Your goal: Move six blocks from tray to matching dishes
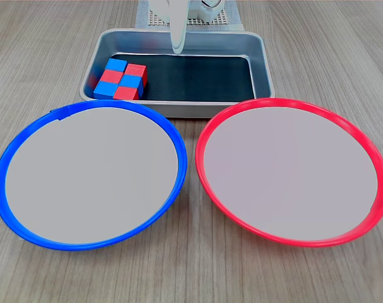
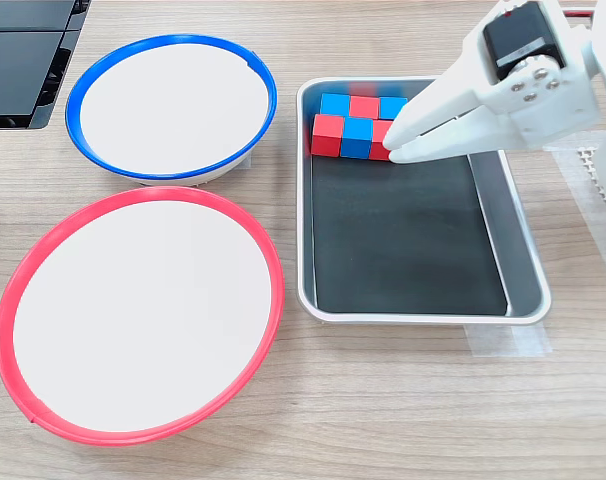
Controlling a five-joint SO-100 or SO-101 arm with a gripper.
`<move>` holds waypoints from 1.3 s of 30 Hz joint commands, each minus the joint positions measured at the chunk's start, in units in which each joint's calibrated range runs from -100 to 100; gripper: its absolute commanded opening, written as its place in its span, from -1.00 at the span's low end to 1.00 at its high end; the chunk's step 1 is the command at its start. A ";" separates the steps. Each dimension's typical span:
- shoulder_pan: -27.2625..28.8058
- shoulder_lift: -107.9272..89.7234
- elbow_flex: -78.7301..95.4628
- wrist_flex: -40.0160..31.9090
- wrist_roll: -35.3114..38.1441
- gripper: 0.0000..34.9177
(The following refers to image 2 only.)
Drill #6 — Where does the blue wooden cube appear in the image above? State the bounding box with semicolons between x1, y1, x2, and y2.
379;96;409;121
340;116;375;161
320;92;353;119

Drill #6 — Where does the blue-rimmed white plate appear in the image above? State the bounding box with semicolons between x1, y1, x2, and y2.
65;33;279;187

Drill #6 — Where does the clear tape strip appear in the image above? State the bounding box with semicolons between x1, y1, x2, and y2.
464;323;553;359

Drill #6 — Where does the pale perforated base plate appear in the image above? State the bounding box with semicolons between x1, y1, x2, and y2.
577;144;606;234

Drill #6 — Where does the steel tray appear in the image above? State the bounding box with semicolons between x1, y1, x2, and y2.
296;75;553;326

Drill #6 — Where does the red wooden cube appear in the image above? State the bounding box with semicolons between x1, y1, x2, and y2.
310;113;346;158
349;94;383;121
370;119;399;162

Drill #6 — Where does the black electronic device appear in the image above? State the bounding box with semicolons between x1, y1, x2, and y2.
0;0;92;131

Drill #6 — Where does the black tray mat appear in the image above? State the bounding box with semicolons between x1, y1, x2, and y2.
310;154;509;316

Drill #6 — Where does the red-rimmed white plate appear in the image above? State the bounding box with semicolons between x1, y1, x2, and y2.
0;185;286;448

